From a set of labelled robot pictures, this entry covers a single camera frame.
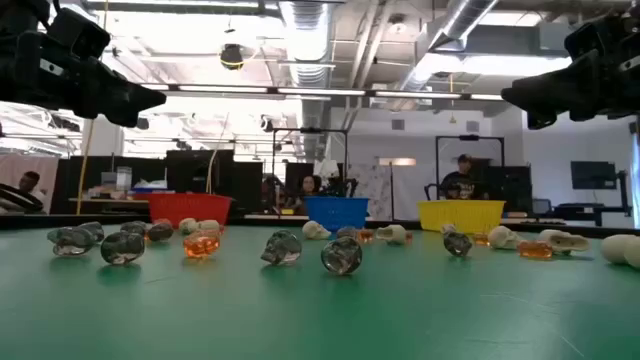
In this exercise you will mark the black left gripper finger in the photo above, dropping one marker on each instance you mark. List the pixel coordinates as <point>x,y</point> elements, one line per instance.
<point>122,118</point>
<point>130,95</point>

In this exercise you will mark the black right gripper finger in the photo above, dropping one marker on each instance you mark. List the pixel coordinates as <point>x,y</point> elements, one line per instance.
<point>542,120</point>
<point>545,95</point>

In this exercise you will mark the orange translucent skull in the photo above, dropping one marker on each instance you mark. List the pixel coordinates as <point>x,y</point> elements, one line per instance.
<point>535,249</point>
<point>365,235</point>
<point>201,245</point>
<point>162,220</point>
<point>481,239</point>
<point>408,238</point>

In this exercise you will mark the clear glass skull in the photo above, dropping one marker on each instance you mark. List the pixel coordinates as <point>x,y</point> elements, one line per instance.
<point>346,231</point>
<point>281,247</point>
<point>341,255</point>
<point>95,230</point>
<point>134,227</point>
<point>457,243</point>
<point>160,231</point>
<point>70,240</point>

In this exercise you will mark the black round ceiling lamp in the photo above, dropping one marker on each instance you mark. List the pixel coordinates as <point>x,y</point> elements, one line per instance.
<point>266,123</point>
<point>144,123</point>

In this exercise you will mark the clear plastic container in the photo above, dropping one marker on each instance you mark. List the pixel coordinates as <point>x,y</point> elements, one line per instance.
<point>124,178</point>

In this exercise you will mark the cluttered work table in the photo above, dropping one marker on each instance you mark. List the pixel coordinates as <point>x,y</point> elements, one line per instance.
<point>100,200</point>

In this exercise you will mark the yellow hanging pendant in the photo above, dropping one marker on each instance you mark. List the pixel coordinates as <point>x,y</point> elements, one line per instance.
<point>452,120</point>

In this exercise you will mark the pink curtain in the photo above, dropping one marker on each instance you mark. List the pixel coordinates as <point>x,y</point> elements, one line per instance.
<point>47,172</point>

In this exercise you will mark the long ceiling strip light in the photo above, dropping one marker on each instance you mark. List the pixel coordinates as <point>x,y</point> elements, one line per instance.
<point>225,89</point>

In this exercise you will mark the person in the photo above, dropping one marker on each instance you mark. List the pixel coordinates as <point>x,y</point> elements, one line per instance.
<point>30,181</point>
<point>462,182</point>
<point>307,186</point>

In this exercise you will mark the black desk stand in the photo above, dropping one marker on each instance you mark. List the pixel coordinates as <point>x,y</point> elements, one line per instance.
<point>622,190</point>

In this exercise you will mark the black ceiling dome device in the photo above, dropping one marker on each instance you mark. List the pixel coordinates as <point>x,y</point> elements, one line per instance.
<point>231,56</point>

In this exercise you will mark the red plastic basket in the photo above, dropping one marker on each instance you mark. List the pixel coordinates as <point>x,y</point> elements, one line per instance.
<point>190,207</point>

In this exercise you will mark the yellow plastic basket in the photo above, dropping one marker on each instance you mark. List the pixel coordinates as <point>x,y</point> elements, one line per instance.
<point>460,215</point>

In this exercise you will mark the cluster of grey pieces left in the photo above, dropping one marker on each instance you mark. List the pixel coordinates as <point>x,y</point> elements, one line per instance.
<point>122,247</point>

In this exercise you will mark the white patterned sheet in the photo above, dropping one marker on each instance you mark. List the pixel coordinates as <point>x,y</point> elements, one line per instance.
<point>372,190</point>

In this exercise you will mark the white hanging cloth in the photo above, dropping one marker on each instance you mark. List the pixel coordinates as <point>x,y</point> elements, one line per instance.
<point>326,169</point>

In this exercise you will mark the blue plastic basket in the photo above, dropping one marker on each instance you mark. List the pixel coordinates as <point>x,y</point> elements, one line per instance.
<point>337,212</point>

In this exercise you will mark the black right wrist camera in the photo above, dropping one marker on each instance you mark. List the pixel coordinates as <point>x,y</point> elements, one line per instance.
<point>587,40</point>

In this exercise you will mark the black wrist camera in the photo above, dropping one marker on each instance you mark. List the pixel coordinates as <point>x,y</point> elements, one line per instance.
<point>587,40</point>
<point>80,32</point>

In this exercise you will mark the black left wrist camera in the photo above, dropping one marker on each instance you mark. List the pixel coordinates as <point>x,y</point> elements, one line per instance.
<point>80,32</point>

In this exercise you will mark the grey wall vent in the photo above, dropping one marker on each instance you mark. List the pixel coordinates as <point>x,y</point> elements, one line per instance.
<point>397,124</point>
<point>472,126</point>

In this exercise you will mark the black partition wall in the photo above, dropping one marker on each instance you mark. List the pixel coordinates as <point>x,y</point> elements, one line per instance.
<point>195,170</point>
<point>515,185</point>

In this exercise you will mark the black metal frame stand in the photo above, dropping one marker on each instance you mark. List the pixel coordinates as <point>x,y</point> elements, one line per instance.
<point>310,130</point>
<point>470,137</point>

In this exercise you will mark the black wall monitor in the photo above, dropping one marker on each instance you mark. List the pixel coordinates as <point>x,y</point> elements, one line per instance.
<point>593,175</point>

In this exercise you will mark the smooth silver air duct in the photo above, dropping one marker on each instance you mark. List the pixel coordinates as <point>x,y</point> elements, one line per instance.
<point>462,20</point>

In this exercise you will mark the black table border rail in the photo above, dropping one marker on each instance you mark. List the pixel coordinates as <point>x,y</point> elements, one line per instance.
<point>30,220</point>

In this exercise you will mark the glowing wall light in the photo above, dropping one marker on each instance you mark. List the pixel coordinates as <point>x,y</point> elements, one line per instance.
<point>397,161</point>

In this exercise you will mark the ribbed silver air duct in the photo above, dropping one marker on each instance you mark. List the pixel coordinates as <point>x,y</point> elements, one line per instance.
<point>307,45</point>

